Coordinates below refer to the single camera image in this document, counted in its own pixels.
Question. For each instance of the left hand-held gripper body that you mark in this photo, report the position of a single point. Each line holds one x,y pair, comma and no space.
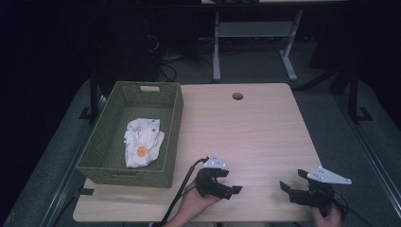
206,184

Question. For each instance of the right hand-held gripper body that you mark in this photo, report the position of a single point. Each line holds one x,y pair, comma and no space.
315,195

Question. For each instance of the white printed cloth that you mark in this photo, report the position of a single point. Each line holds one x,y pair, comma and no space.
145,138

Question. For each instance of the green woven basket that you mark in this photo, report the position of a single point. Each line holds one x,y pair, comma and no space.
107,148

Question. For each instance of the person's left hand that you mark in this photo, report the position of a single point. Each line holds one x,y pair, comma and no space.
192,205

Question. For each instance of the person's right hand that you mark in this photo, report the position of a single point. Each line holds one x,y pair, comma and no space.
327,219

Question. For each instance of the black metal stand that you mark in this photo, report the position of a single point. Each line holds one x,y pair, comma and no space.
354,94
93,94

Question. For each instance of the white metal desk frame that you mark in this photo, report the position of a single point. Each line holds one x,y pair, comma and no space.
252,30

